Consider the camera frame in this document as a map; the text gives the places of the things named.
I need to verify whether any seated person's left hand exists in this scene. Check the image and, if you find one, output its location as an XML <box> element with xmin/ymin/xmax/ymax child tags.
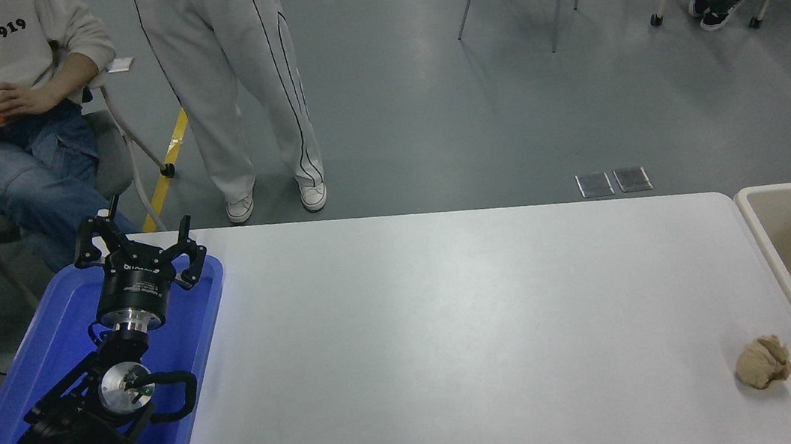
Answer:
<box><xmin>0</xmin><ymin>76</ymin><xmax>56</xmax><ymax>122</ymax></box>

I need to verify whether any crumpled tan paper ball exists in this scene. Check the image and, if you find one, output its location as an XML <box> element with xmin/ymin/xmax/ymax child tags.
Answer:
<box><xmin>731</xmin><ymin>332</ymin><xmax>791</xmax><ymax>393</ymax></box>

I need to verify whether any grey office chair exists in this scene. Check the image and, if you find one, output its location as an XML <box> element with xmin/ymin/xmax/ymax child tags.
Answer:
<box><xmin>0</xmin><ymin>77</ymin><xmax>192</xmax><ymax>320</ymax></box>

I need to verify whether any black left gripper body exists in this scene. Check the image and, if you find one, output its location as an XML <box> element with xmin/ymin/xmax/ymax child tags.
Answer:
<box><xmin>89</xmin><ymin>249</ymin><xmax>185</xmax><ymax>324</ymax></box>

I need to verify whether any blue plastic tray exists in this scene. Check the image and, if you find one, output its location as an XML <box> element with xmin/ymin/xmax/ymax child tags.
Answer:
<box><xmin>0</xmin><ymin>243</ymin><xmax>246</xmax><ymax>444</ymax></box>

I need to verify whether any metal floor plate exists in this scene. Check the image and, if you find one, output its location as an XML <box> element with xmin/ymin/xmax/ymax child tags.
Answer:
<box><xmin>575</xmin><ymin>170</ymin><xmax>616</xmax><ymax>200</ymax></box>
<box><xmin>613</xmin><ymin>164</ymin><xmax>654</xmax><ymax>195</ymax></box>

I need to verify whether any standing person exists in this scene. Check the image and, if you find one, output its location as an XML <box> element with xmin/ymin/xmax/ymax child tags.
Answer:
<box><xmin>130</xmin><ymin>0</ymin><xmax>331</xmax><ymax>233</ymax></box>

